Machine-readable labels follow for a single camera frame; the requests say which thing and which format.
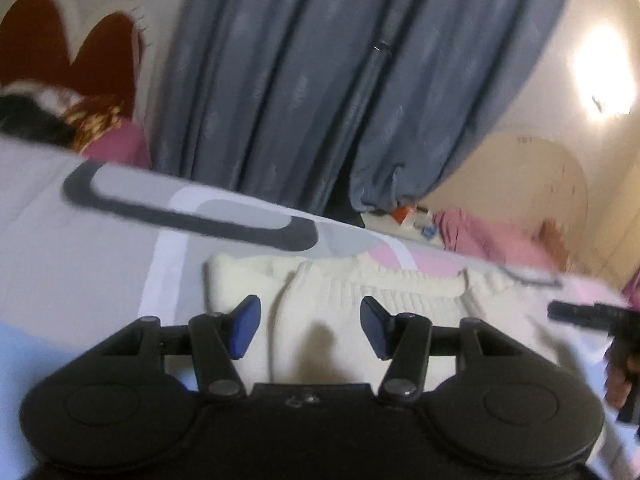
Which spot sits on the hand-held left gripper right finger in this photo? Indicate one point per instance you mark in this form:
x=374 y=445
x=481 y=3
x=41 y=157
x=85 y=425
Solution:
x=375 y=327

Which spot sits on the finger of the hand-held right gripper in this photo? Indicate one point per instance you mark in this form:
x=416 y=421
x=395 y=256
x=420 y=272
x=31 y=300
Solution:
x=585 y=314

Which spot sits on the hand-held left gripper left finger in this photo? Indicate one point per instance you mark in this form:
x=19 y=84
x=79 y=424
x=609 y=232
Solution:
x=246 y=330

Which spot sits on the cream knit sweater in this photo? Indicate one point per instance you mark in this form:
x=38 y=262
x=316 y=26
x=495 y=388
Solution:
x=350 y=310

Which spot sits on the person's right hand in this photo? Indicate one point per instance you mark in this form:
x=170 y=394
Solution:
x=617 y=380

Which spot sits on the orange floral pillow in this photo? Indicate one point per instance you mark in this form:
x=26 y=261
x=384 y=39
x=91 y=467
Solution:
x=554 y=237

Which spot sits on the small blue item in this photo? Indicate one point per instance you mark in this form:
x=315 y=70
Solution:
x=428 y=232

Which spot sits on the orange packet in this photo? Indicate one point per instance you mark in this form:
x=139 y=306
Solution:
x=402 y=213

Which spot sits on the pink blanket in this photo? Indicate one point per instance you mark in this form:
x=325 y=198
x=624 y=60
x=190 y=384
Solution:
x=490 y=240

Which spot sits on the cream round headboard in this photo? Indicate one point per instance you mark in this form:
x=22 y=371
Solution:
x=540 y=185

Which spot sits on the patterned grey pink bedsheet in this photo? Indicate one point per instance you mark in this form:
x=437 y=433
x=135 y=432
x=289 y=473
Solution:
x=100 y=260

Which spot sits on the pink striped pillow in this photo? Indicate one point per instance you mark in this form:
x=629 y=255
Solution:
x=120 y=145

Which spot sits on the blue-grey curtain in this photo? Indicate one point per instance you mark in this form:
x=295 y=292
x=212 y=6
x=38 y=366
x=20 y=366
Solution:
x=325 y=70

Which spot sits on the red floral pillow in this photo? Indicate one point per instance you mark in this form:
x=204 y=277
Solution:
x=95 y=115

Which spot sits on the dark cloth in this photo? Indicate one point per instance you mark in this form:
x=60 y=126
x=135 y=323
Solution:
x=32 y=117

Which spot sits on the red scalloped headboard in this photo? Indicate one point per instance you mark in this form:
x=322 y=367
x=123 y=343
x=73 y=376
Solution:
x=65 y=50

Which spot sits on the wall lamp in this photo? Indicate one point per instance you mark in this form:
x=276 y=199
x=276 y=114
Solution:
x=607 y=102

